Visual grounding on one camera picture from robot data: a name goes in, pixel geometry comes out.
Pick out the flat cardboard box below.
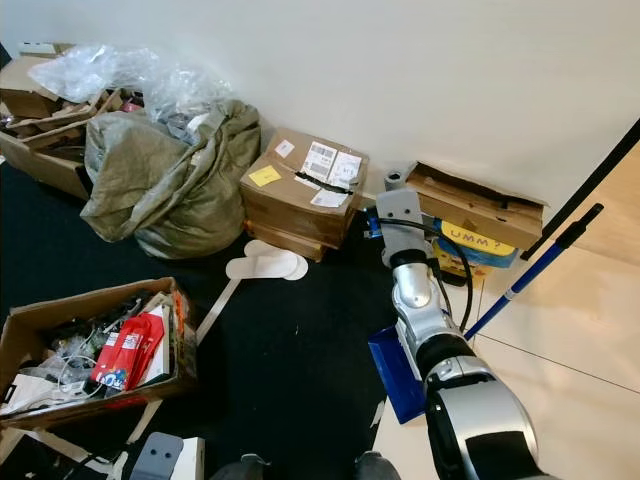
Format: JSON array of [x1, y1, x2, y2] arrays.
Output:
[[245, 220, 326, 263]]

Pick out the sealed cardboard box with labels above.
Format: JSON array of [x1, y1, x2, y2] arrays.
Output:
[[240, 127, 369, 249]]

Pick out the white disposable slipper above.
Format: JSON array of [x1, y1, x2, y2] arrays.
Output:
[[225, 253, 311, 282], [245, 240, 296, 263]]

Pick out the yellow blue printed box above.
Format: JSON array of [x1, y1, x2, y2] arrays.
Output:
[[435, 220, 521, 286]]

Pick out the long torn cardboard box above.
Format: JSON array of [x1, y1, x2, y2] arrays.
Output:
[[405, 162, 546, 251]]

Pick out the yellow sticky note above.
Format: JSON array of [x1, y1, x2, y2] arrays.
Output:
[[248, 164, 283, 187]]

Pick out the large black carpet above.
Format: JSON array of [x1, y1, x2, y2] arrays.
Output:
[[0, 165, 411, 480]]

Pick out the long beige tape strip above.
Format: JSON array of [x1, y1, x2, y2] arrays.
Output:
[[130, 278, 241, 441]]

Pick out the olive woven sack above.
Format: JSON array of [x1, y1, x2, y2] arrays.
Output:
[[80, 100, 261, 261]]

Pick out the red product packet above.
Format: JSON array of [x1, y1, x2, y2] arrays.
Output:
[[90, 312, 166, 391]]

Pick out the clear plastic bags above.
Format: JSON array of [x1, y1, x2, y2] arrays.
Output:
[[55, 45, 236, 136]]

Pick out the open brown cardboard tray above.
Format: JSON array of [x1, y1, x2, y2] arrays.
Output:
[[0, 130, 121, 201], [0, 88, 151, 143]]

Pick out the small closed cardboard box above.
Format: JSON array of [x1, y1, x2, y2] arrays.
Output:
[[0, 42, 76, 121]]

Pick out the open cardboard box with clutter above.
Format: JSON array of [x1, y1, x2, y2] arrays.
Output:
[[0, 277, 199, 431]]

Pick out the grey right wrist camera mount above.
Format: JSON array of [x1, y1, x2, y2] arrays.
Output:
[[375, 188, 426, 269]]

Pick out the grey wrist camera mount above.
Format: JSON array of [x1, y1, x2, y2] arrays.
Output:
[[375, 188, 426, 269], [130, 432, 206, 480]]

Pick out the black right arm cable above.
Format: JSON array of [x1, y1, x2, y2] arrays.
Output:
[[370, 215, 476, 336]]

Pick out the blue long-handled dustpan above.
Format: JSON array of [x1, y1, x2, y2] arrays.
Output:
[[368, 203, 606, 426]]

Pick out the black door frame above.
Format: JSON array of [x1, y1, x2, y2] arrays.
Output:
[[520, 145, 640, 261]]

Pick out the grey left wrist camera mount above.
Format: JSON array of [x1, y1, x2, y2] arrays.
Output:
[[130, 432, 206, 480]]

